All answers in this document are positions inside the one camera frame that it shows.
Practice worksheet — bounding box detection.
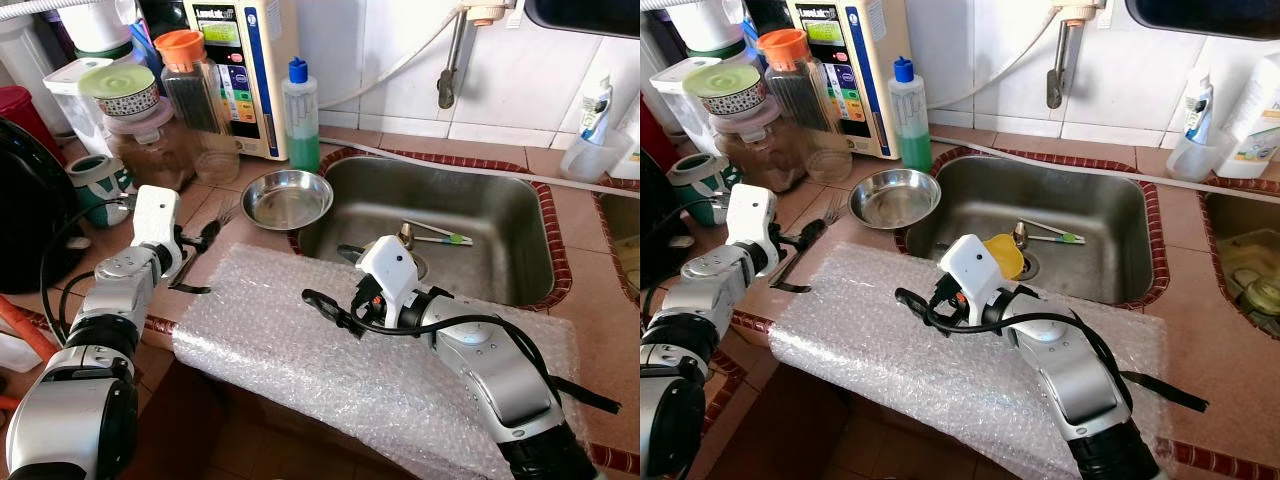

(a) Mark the yellow plastic bowl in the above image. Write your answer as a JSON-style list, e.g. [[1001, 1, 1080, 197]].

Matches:
[[983, 233, 1029, 282]]

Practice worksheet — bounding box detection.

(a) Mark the clear bubble wrap sheet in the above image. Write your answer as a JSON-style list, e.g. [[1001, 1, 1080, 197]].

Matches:
[[172, 243, 582, 480], [770, 243, 1172, 480]]

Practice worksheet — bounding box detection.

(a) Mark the shallow steel dish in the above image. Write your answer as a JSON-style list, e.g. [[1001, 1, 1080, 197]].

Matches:
[[240, 168, 335, 232], [848, 168, 942, 232]]

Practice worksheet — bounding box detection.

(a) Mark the brown jar pink lid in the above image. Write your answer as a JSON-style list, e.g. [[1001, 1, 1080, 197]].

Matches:
[[712, 97, 802, 194], [105, 97, 197, 192]]

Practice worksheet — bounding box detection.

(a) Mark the white and green mug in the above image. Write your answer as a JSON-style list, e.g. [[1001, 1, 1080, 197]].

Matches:
[[668, 153, 742, 227], [65, 153, 137, 227]]

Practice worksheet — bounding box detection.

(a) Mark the glass jar orange lid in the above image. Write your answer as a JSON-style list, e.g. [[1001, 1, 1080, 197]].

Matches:
[[757, 28, 852, 187], [153, 30, 242, 187]]

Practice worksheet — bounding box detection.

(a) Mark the thin white pipe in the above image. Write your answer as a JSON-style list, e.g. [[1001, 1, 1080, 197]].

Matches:
[[325, 133, 640, 198], [930, 133, 1213, 193]]

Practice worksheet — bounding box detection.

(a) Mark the green soap bottle blue cap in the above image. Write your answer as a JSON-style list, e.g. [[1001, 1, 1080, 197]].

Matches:
[[888, 57, 934, 173], [282, 57, 324, 173]]

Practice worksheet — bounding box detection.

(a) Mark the steel sink basin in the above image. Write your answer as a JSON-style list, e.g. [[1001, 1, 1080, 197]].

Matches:
[[1195, 190, 1280, 342], [592, 190, 640, 301], [290, 150, 574, 312], [895, 150, 1172, 307]]

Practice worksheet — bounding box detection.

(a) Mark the black kettle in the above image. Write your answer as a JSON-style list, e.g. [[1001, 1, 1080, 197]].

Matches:
[[0, 118, 92, 297]]

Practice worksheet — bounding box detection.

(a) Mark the patterned tin green lid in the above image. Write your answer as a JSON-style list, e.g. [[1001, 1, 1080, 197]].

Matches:
[[683, 63, 767, 119], [78, 63, 161, 119]]

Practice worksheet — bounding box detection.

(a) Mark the beige water ionizer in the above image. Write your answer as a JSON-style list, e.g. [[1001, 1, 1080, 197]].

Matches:
[[790, 0, 907, 161], [185, 0, 301, 161]]

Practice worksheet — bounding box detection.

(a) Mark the red plastic container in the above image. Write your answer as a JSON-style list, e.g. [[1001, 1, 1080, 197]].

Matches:
[[0, 85, 62, 162], [640, 95, 667, 172]]

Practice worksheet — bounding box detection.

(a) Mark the white detergent bottle yellow cap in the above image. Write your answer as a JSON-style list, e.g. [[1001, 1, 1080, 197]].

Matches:
[[1218, 60, 1280, 182], [612, 100, 640, 182]]

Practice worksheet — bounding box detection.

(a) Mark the white lidded plastic container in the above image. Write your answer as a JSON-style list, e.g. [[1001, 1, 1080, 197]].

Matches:
[[650, 57, 717, 157], [42, 57, 112, 157]]

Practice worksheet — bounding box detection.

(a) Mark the blue plastic pack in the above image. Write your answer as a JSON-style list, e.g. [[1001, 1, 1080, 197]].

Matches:
[[738, 20, 772, 77], [130, 20, 167, 77]]

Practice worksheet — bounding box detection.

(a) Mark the steel faucet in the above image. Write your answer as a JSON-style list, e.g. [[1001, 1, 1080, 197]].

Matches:
[[1045, 0, 1122, 110], [437, 0, 517, 110]]

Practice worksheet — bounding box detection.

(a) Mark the clear plastic cup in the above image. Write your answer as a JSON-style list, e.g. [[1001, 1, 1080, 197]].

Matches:
[[560, 128, 634, 184], [1165, 128, 1237, 184]]

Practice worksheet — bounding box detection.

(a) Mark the black bottle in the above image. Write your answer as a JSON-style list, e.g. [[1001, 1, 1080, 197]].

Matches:
[[140, 0, 192, 36], [745, 0, 797, 36]]

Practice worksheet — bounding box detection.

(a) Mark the white jug green band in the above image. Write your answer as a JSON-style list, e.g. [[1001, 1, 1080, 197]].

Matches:
[[665, 0, 747, 59], [55, 0, 142, 61]]

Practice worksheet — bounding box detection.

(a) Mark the white and blue tube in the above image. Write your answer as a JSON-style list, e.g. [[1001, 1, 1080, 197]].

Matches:
[[1183, 72, 1215, 142], [582, 72, 614, 142]]

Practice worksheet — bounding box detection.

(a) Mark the clear plastic container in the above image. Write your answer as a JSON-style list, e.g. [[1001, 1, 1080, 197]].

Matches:
[[1218, 228, 1280, 302]]

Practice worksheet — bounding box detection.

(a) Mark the green cup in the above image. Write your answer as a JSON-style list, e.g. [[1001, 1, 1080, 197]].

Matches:
[[1245, 278, 1280, 320]]

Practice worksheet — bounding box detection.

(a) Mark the black pan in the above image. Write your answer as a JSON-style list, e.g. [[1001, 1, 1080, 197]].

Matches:
[[1125, 0, 1280, 39], [522, 0, 640, 39]]

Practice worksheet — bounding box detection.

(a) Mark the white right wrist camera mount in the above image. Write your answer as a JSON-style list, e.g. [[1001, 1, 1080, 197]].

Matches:
[[938, 233, 1012, 327], [355, 235, 422, 327]]

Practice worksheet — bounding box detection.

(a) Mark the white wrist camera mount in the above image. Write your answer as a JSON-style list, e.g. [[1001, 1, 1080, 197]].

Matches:
[[938, 233, 1012, 327], [727, 183, 782, 277], [355, 235, 422, 327], [132, 185, 184, 277]]

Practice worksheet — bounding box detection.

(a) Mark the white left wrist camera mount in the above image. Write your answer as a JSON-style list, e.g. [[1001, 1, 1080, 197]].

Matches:
[[727, 183, 782, 277], [132, 185, 184, 277]]

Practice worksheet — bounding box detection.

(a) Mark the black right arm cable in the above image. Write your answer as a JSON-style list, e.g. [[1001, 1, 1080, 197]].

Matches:
[[923, 298, 1212, 414], [338, 310, 623, 414]]

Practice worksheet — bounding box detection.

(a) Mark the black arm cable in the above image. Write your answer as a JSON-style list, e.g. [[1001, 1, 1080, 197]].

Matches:
[[923, 298, 1212, 414], [38, 193, 137, 347], [338, 310, 623, 414], [640, 193, 733, 301]]

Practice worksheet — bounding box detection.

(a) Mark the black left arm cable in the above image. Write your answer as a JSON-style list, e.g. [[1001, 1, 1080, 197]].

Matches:
[[38, 193, 137, 347], [640, 193, 733, 301]]

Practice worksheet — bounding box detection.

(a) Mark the orange plastic handle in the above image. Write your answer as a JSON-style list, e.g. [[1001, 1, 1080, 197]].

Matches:
[[0, 295, 62, 364]]

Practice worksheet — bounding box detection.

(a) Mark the white hose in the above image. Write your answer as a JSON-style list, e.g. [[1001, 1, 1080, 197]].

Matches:
[[320, 10, 461, 112], [925, 10, 1067, 112]]

